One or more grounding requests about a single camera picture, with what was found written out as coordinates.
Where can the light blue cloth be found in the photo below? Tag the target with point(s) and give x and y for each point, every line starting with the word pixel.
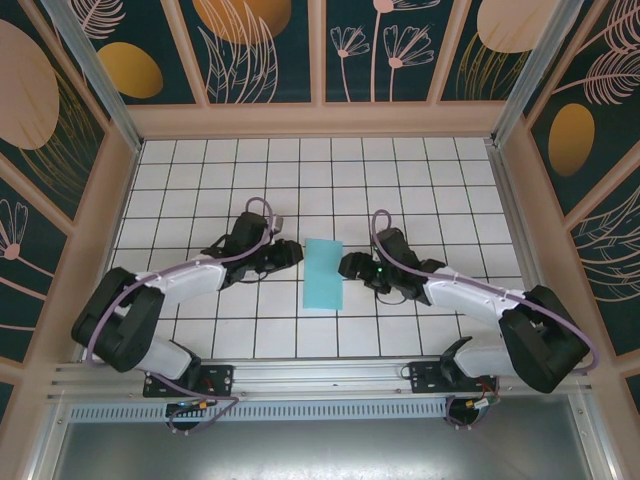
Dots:
pixel 324 285

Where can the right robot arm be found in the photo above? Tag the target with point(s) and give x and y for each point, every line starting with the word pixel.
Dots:
pixel 545 340

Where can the black base plate right arm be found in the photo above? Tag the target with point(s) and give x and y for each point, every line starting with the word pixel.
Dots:
pixel 425 380

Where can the black base plate left arm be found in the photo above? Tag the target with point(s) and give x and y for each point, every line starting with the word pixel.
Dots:
pixel 220 380

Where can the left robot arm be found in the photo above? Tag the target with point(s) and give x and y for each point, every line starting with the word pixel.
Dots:
pixel 120 320

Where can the grey metal sheet panel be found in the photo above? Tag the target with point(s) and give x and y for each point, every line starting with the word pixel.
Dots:
pixel 320 450

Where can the small circuit board with connector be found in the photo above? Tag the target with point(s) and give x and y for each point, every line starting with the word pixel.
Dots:
pixel 187 405
pixel 480 404

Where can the long aluminium mounting rail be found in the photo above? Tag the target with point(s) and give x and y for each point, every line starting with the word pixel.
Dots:
pixel 320 375

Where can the aluminium side rail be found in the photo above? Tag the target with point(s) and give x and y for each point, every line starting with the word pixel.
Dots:
pixel 520 225

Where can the tall aluminium corner post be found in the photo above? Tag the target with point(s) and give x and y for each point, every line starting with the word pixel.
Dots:
pixel 535 70
pixel 95 80

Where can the short aluminium frame post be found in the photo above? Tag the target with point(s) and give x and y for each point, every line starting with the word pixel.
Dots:
pixel 595 440
pixel 50 440

